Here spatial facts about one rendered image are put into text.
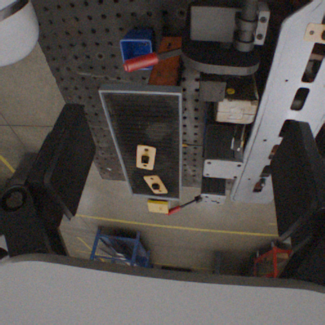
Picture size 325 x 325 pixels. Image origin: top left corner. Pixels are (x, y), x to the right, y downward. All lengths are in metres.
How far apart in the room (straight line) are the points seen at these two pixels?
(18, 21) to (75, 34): 0.57
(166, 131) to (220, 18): 0.23
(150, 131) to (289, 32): 0.33
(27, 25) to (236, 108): 0.41
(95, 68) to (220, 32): 0.72
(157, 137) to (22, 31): 0.30
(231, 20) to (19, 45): 0.30
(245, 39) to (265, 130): 0.41
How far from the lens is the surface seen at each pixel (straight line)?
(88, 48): 0.99
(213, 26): 0.36
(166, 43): 0.83
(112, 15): 0.90
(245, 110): 0.55
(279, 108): 0.67
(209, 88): 0.49
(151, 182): 0.64
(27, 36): 0.43
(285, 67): 0.59
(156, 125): 0.48
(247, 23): 0.33
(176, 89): 0.42
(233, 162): 0.64
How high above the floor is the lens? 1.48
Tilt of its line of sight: 34 degrees down
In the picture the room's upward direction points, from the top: 170 degrees counter-clockwise
